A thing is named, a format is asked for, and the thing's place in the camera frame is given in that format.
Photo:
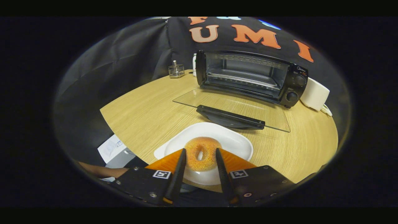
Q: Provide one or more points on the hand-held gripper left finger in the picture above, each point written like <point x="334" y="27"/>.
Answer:
<point x="178" y="177"/>

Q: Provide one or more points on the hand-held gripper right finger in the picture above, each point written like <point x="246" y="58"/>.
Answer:
<point x="224" y="177"/>

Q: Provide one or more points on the black toaster oven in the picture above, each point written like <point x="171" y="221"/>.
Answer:
<point x="284" y="90"/>

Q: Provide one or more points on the white bread toaster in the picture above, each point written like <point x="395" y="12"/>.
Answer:
<point x="314" y="93"/>

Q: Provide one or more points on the white plate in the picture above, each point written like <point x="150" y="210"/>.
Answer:
<point x="230" y="140"/>

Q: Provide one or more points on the grey box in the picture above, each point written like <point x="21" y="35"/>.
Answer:
<point x="121" y="160"/>

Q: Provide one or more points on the white paper sheet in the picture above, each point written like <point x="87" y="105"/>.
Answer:
<point x="110" y="147"/>

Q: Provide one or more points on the small white bottle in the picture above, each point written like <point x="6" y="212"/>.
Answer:
<point x="194" y="65"/>

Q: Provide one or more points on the black backdrop cloth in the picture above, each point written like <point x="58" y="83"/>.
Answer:
<point x="124" y="56"/>

